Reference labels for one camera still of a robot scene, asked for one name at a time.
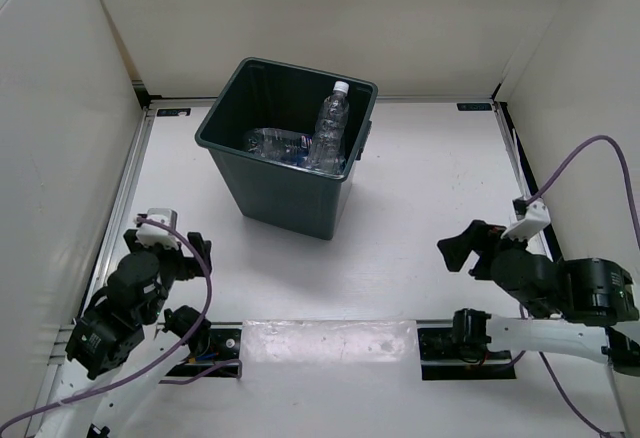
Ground large clear labelled bottle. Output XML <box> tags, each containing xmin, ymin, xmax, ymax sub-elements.
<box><xmin>243</xmin><ymin>128</ymin><xmax>312</xmax><ymax>162</ymax></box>

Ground clear crushed plastic bottle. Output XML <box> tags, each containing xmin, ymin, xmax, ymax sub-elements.
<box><xmin>305</xmin><ymin>81</ymin><xmax>350</xmax><ymax>175</ymax></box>

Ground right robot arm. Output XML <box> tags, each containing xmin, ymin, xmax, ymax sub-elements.
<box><xmin>437</xmin><ymin>220</ymin><xmax>639</xmax><ymax>376</ymax></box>

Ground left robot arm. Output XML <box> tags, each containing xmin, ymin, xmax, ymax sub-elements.
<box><xmin>37</xmin><ymin>213</ymin><xmax>212</xmax><ymax>437</ymax></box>

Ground bottles inside bin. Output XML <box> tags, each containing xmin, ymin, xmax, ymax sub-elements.
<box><xmin>277</xmin><ymin>151</ymin><xmax>345</xmax><ymax>172</ymax></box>

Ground dark green plastic bin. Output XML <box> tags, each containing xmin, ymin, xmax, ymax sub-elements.
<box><xmin>195</xmin><ymin>57</ymin><xmax>378</xmax><ymax>240</ymax></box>

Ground left black corner label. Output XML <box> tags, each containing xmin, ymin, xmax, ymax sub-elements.
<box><xmin>156</xmin><ymin>107</ymin><xmax>191</xmax><ymax>117</ymax></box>

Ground black corner label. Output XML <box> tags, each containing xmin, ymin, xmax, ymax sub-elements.
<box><xmin>456</xmin><ymin>102</ymin><xmax>494</xmax><ymax>112</ymax></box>
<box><xmin>156</xmin><ymin>107</ymin><xmax>191</xmax><ymax>117</ymax></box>

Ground right black corner label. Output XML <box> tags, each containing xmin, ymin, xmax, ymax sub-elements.
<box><xmin>456</xmin><ymin>102</ymin><xmax>494</xmax><ymax>112</ymax></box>

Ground left aluminium frame rail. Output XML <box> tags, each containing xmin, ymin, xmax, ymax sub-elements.
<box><xmin>78</xmin><ymin>107</ymin><xmax>154</xmax><ymax>315</ymax></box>

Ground aluminium frame rail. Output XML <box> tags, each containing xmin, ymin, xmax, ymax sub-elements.
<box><xmin>78</xmin><ymin>107</ymin><xmax>154</xmax><ymax>315</ymax></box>
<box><xmin>493</xmin><ymin>101</ymin><xmax>562</xmax><ymax>260</ymax></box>

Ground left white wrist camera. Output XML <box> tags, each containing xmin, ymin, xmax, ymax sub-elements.
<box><xmin>134</xmin><ymin>208</ymin><xmax>180</xmax><ymax>250</ymax></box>

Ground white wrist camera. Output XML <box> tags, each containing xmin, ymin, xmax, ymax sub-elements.
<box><xmin>134</xmin><ymin>208</ymin><xmax>180</xmax><ymax>250</ymax></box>
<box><xmin>501</xmin><ymin>198</ymin><xmax>551</xmax><ymax>242</ymax></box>

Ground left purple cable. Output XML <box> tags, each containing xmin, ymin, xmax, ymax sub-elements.
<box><xmin>0</xmin><ymin>215</ymin><xmax>245</xmax><ymax>427</ymax></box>

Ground purple cable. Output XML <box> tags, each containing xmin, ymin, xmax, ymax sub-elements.
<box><xmin>0</xmin><ymin>215</ymin><xmax>245</xmax><ymax>427</ymax></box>
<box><xmin>517</xmin><ymin>135</ymin><xmax>640</xmax><ymax>434</ymax></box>

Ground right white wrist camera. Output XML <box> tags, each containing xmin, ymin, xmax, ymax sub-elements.
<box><xmin>501</xmin><ymin>198</ymin><xmax>551</xmax><ymax>242</ymax></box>

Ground right aluminium frame rail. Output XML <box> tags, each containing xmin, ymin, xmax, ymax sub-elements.
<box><xmin>493</xmin><ymin>101</ymin><xmax>562</xmax><ymax>260</ymax></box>

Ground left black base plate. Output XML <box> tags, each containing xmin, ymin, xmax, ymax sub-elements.
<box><xmin>165</xmin><ymin>322</ymin><xmax>242</xmax><ymax>380</ymax></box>

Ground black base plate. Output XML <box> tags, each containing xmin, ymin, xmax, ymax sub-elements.
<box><xmin>165</xmin><ymin>322</ymin><xmax>242</xmax><ymax>380</ymax></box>
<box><xmin>417</xmin><ymin>321</ymin><xmax>516</xmax><ymax>382</ymax></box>

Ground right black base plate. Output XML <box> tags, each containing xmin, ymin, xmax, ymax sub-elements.
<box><xmin>417</xmin><ymin>321</ymin><xmax>516</xmax><ymax>382</ymax></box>

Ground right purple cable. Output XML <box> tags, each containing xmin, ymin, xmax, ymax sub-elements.
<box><xmin>517</xmin><ymin>135</ymin><xmax>640</xmax><ymax>434</ymax></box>

